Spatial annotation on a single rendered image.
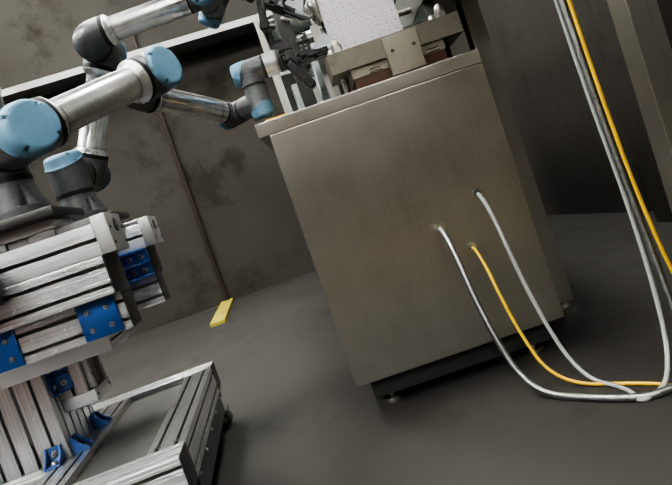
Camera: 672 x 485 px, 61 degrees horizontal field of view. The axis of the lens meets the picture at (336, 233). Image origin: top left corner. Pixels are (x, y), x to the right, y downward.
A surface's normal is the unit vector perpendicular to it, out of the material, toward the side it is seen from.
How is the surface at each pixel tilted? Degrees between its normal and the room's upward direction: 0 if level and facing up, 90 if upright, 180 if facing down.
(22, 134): 92
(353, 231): 90
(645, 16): 90
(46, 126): 92
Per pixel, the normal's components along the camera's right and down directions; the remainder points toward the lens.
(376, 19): 0.01, 0.05
